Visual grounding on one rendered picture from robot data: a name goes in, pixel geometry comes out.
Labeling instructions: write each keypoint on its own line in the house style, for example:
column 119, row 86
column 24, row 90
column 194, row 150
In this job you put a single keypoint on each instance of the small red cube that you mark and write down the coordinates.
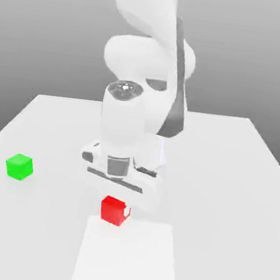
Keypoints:
column 111, row 211

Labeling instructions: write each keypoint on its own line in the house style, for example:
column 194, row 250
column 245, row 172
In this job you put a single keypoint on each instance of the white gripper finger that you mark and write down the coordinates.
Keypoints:
column 127, row 211

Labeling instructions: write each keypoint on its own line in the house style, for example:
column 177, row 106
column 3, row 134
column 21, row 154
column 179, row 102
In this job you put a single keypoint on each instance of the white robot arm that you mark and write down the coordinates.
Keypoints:
column 124, row 128

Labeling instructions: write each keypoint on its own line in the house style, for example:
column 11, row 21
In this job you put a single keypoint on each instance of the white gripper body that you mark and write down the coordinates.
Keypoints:
column 145, row 197

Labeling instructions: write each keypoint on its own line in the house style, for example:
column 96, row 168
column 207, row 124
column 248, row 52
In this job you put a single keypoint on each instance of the small green cube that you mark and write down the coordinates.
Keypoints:
column 18, row 167

